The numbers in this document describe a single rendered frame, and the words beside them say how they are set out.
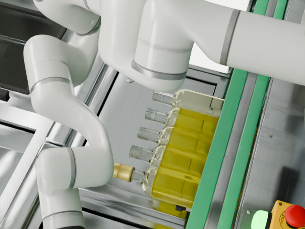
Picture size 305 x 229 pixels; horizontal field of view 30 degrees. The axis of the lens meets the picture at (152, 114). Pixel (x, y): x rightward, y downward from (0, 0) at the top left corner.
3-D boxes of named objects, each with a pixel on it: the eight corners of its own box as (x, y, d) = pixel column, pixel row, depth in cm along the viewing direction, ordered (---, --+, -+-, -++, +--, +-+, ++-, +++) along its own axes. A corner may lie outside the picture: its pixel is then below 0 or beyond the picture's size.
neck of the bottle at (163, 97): (173, 99, 142) (154, 94, 143) (174, 92, 140) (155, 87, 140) (169, 108, 140) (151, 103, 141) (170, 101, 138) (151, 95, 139)
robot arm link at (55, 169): (89, 139, 103) (36, 141, 99) (99, 194, 99) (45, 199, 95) (68, 171, 115) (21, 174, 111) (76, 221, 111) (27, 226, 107)
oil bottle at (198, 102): (257, 121, 141) (174, 98, 144) (261, 107, 136) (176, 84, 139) (253, 139, 137) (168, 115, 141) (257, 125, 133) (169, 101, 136)
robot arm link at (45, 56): (78, 49, 103) (131, 74, 114) (58, -34, 113) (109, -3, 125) (20, 95, 110) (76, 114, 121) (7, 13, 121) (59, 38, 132)
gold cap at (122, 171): (133, 178, 129) (115, 173, 130) (135, 164, 128) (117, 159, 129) (129, 185, 126) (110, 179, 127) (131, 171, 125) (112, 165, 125)
